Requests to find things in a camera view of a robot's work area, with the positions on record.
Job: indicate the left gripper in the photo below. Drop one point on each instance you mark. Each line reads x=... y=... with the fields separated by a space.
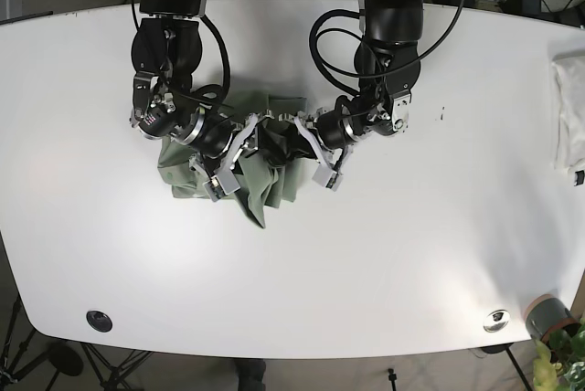
x=347 y=123

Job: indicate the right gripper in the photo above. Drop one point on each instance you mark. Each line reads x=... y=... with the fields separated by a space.
x=196 y=138

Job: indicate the sage green T-shirt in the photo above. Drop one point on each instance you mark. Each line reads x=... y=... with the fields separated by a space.
x=264 y=180

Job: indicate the white printed T-shirt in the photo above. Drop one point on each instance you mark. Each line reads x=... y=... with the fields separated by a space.
x=567 y=95

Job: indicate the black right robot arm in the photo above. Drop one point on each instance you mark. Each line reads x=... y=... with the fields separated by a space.
x=166 y=51

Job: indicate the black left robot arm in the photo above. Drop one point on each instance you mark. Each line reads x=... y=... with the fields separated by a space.
x=387 y=58

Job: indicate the black table grommet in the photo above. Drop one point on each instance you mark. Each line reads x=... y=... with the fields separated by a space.
x=99 y=321

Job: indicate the silver table grommet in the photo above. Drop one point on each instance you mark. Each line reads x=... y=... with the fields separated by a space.
x=496 y=321

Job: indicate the grey plant pot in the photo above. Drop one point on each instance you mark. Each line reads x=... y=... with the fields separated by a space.
x=548 y=314

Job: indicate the green potted plant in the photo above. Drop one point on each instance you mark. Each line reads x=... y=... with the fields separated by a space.
x=559 y=364

